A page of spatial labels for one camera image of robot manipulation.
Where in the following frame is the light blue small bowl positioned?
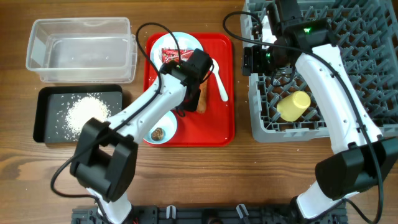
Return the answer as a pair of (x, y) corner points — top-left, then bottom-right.
(144, 111), (177, 144)

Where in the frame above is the brown food scrap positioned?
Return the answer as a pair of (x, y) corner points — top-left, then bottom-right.
(151, 128), (165, 141)

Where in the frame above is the red snack wrapper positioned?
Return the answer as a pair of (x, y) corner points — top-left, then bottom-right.
(161, 48), (193, 63)

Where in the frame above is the yellow plastic cup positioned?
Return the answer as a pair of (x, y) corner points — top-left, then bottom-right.
(277, 91), (311, 122)

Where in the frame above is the white rice pile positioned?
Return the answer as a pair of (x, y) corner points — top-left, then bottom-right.
(56, 93), (111, 141)

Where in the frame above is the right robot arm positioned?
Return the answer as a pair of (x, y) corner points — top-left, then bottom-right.
(242, 1), (397, 223)

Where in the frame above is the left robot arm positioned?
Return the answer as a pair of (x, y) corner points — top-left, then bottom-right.
(50, 49), (214, 223)

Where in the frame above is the grey-blue dishwasher rack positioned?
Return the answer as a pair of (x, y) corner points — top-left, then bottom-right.
(248, 0), (397, 142)

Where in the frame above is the orange carrot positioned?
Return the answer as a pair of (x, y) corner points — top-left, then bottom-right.
(197, 81), (207, 114)

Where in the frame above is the white plastic spoon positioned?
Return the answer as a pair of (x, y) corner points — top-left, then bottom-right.
(212, 58), (229, 102)

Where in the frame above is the red plastic tray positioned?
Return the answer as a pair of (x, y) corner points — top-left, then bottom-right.
(144, 32), (235, 147)

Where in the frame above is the light blue plate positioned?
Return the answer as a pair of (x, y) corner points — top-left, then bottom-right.
(150, 32), (203, 71)

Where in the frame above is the clear plastic bin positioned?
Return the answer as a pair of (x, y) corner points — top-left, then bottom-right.
(25, 17), (137, 83)

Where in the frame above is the black tray bin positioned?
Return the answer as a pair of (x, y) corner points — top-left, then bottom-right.
(33, 84), (123, 144)

